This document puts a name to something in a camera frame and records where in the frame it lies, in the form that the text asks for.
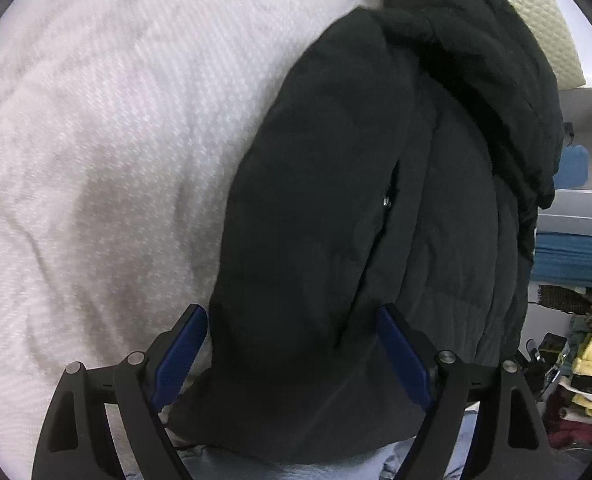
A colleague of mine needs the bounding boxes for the cream quilted headboard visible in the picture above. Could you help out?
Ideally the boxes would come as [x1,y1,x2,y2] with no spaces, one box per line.
[508,0,586,90]

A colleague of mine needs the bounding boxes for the black puffer jacket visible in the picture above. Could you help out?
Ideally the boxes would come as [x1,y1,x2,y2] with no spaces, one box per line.
[168,0,564,464]

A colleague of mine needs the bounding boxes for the grey white wardrobe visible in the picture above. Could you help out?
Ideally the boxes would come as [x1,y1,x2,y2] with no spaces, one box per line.
[536,86,592,286]

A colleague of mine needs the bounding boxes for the light blue jeans legs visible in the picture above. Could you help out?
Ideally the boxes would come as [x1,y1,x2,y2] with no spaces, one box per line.
[126,408,477,480]

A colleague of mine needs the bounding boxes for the plaid hanging garment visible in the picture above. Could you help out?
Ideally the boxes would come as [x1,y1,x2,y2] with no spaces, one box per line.
[538,285,592,329]

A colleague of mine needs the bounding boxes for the blue curtain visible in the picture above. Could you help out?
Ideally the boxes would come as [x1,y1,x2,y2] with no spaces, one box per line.
[530,233,592,287]

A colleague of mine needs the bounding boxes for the grey bed duvet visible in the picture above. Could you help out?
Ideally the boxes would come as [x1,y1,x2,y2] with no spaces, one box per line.
[0,0,380,479]

